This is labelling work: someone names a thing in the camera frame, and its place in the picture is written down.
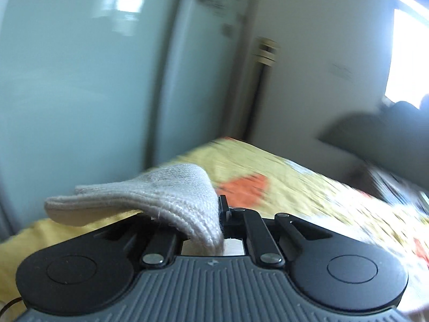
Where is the bright window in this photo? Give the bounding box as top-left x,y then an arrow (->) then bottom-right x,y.
385,0 -> 429,108

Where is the yellow carrot print blanket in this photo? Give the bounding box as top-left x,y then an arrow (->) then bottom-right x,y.
0,137 -> 429,311

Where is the black pole with striped top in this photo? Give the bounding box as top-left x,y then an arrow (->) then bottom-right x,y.
246,36 -> 279,141

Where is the cream knit sweater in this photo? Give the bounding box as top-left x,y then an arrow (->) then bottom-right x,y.
45,163 -> 247,257

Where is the patchwork quilted pillow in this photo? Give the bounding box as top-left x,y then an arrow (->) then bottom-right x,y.
349,163 -> 429,215

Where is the pale glass wardrobe door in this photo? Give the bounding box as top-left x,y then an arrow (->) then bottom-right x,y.
0,0 -> 256,237

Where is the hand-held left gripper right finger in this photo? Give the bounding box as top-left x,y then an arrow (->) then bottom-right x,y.
217,195 -> 323,271

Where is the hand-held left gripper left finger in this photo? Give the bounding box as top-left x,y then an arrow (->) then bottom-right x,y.
94,215 -> 183,268

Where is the dark grey pillow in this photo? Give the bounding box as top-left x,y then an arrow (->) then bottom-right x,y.
318,100 -> 429,190

